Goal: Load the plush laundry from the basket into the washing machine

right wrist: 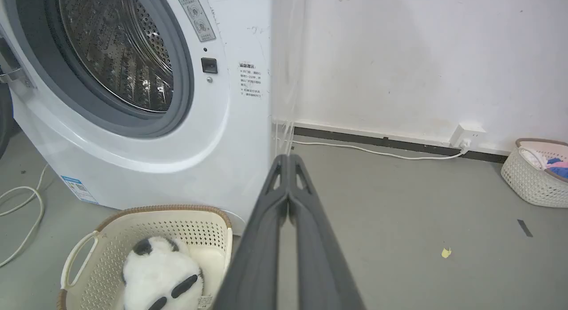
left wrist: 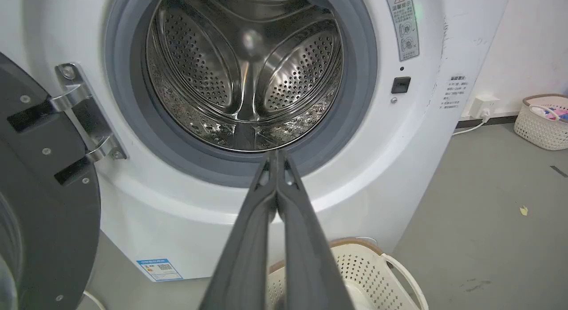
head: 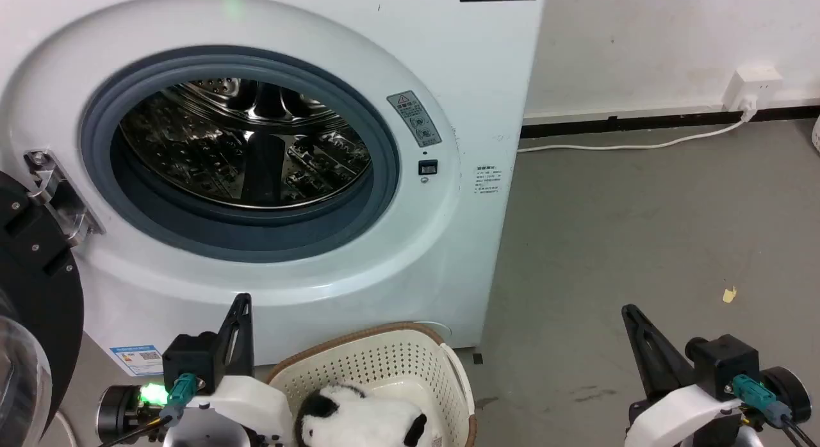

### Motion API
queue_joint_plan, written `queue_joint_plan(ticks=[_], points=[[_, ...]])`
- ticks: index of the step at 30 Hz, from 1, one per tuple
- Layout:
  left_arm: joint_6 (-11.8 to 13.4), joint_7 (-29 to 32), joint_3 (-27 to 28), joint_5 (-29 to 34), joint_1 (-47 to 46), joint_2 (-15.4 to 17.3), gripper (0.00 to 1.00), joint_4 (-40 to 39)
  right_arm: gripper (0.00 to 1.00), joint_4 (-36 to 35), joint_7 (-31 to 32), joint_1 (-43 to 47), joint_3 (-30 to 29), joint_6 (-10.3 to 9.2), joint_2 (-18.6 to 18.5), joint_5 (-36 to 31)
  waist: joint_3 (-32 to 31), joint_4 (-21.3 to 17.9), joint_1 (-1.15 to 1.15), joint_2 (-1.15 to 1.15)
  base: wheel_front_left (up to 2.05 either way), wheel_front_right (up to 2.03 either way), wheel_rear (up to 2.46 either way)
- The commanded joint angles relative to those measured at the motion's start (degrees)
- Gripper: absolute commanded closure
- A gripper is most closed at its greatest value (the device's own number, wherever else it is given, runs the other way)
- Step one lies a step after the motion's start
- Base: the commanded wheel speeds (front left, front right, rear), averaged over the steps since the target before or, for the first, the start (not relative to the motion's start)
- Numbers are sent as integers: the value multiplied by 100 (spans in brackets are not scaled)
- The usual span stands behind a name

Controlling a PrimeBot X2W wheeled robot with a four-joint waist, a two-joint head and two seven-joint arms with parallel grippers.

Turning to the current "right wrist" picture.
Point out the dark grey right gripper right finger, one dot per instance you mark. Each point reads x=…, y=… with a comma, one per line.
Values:
x=319, y=256

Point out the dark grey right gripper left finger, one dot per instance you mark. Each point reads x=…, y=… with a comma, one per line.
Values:
x=257, y=256

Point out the white front-load washing machine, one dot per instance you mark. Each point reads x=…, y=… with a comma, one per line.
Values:
x=146, y=159

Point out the black tape strip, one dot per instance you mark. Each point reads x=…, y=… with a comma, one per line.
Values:
x=524, y=228

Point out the washing machine door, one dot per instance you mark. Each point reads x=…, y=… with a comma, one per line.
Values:
x=5, y=74

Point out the white woven laundry basket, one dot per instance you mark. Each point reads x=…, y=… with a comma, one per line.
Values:
x=528, y=181

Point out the white wall power socket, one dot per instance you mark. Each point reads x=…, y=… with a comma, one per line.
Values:
x=467, y=136

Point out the clothes pile in basket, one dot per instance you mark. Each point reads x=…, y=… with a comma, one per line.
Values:
x=548, y=163

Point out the black and white panda plush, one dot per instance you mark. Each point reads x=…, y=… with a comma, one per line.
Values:
x=155, y=279

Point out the yellow paper scrap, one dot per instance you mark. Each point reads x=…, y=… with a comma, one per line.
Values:
x=446, y=252

